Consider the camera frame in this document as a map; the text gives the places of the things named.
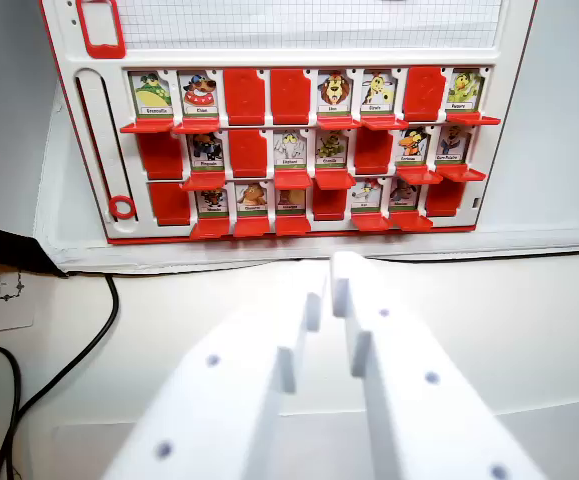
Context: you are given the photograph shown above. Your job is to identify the red board flap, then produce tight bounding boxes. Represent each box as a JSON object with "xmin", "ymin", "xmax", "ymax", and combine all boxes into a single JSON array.
[{"xmin": 170, "ymin": 116, "xmax": 221, "ymax": 135}]

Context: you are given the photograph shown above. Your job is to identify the red and white game board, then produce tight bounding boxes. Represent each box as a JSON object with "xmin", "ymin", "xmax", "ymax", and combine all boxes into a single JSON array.
[{"xmin": 38, "ymin": 0, "xmax": 540, "ymax": 247}]

